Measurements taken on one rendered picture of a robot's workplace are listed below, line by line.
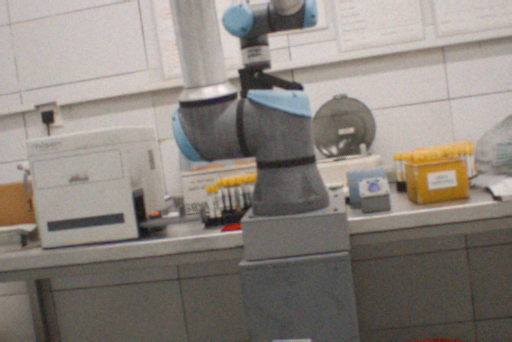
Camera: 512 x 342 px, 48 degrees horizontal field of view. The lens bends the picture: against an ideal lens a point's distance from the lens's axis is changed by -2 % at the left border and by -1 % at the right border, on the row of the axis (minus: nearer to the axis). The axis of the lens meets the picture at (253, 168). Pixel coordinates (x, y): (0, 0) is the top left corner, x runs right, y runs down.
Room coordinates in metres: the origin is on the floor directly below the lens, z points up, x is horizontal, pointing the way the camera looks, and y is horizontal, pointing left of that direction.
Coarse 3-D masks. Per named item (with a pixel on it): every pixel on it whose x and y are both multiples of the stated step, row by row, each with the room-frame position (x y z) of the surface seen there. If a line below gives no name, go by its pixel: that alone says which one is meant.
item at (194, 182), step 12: (192, 168) 1.94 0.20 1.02; (204, 168) 2.07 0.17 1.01; (216, 168) 1.77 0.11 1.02; (228, 168) 1.77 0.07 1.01; (240, 168) 1.76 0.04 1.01; (252, 168) 1.76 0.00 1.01; (192, 180) 1.79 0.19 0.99; (204, 180) 1.78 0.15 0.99; (192, 192) 1.79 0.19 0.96; (204, 192) 1.78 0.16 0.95; (192, 204) 1.79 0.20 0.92; (204, 204) 1.78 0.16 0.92
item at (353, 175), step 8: (360, 168) 1.56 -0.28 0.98; (368, 168) 1.54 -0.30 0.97; (376, 168) 1.53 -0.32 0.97; (384, 168) 1.53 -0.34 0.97; (352, 176) 1.54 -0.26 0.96; (360, 176) 1.54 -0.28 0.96; (368, 176) 1.53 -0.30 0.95; (376, 176) 1.53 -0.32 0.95; (384, 176) 1.52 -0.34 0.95; (352, 184) 1.54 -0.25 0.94; (352, 192) 1.55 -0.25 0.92; (352, 200) 1.55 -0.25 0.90; (352, 208) 1.53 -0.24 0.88
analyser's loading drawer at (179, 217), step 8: (168, 208) 1.57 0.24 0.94; (184, 208) 1.56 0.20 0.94; (200, 208) 1.51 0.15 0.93; (168, 216) 1.51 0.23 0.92; (176, 216) 1.51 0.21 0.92; (184, 216) 1.54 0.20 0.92; (192, 216) 1.53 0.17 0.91; (200, 216) 1.50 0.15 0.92; (144, 224) 1.52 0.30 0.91; (152, 224) 1.52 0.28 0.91; (160, 224) 1.52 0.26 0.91; (168, 224) 1.51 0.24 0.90; (200, 224) 1.50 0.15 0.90
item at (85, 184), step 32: (128, 128) 1.56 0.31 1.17; (32, 160) 1.55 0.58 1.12; (64, 160) 1.54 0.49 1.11; (96, 160) 1.52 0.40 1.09; (128, 160) 1.52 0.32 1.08; (64, 192) 1.54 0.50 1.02; (96, 192) 1.53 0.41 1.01; (128, 192) 1.51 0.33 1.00; (160, 192) 1.74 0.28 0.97; (64, 224) 1.54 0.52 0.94; (96, 224) 1.53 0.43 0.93; (128, 224) 1.51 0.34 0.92
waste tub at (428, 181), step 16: (432, 160) 1.56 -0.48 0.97; (448, 160) 1.43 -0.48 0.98; (464, 160) 1.43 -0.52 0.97; (416, 176) 1.44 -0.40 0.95; (432, 176) 1.44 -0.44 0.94; (448, 176) 1.43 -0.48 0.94; (464, 176) 1.43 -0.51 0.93; (416, 192) 1.45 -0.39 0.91; (432, 192) 1.44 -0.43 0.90; (448, 192) 1.43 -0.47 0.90; (464, 192) 1.43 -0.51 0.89
